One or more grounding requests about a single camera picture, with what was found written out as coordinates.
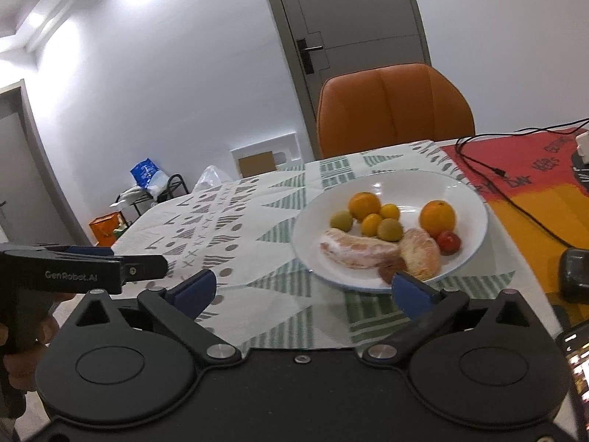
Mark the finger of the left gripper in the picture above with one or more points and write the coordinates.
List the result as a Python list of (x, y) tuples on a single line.
[(144, 267)]

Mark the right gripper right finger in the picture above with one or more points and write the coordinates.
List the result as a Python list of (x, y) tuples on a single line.
[(429, 311)]

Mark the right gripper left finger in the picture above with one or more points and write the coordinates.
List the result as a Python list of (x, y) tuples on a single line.
[(173, 313)]

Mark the peeled pomelo segment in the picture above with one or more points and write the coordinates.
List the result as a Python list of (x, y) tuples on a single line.
[(421, 254)]

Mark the dark red plum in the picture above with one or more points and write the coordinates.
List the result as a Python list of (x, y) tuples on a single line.
[(390, 267)]

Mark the red small apple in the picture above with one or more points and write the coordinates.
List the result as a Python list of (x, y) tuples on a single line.
[(448, 242)]

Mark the pink pomelo segment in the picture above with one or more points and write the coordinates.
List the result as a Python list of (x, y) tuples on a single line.
[(356, 252)]

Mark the large orange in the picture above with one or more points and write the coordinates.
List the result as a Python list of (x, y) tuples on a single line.
[(436, 217)]

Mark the small orange kumquat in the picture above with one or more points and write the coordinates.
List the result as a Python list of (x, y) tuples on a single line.
[(369, 225)]

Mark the small yellow kumquat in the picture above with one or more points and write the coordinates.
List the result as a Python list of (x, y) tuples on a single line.
[(390, 211)]

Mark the green-yellow small fruit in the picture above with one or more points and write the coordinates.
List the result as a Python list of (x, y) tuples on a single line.
[(342, 220)]

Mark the person's left hand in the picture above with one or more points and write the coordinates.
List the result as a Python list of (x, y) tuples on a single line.
[(21, 366)]

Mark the orange paper bag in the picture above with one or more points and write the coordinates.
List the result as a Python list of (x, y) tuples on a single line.
[(108, 228)]

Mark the grey side door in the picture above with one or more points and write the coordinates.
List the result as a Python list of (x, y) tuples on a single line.
[(34, 209)]

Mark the patterned white tablecloth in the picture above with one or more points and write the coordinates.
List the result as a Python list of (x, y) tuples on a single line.
[(276, 288)]

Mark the black metal rack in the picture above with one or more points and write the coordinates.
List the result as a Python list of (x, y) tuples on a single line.
[(140, 200)]

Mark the blue white plastic bag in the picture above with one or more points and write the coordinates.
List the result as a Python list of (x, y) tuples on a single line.
[(150, 177)]

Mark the white plate blue rim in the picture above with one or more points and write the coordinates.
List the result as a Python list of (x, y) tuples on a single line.
[(410, 191)]

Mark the clear plastic bag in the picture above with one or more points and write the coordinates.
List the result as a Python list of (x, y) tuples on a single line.
[(211, 177)]

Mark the black charger plug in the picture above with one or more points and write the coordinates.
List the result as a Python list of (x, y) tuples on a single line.
[(573, 275)]

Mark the smartphone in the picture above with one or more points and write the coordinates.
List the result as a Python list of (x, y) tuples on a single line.
[(573, 343)]

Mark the white foam packaging with cardboard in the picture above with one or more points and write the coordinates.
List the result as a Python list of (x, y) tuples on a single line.
[(267, 156)]

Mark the red orange table mat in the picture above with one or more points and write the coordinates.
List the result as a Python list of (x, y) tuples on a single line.
[(538, 187)]

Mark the orange leather chair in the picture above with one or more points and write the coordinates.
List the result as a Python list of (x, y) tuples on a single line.
[(387, 106)]

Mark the white power adapter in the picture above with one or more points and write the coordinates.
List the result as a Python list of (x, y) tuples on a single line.
[(582, 142)]

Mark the grey door with handle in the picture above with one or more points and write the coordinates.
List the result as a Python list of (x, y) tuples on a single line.
[(327, 38)]

